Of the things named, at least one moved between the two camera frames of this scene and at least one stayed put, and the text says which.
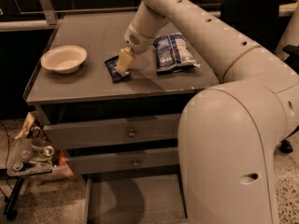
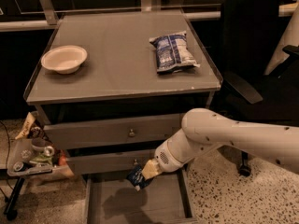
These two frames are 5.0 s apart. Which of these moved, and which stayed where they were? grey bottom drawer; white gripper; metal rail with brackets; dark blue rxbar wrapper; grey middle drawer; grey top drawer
Moved: white gripper; dark blue rxbar wrapper
Stayed: grey middle drawer; metal rail with brackets; grey bottom drawer; grey top drawer
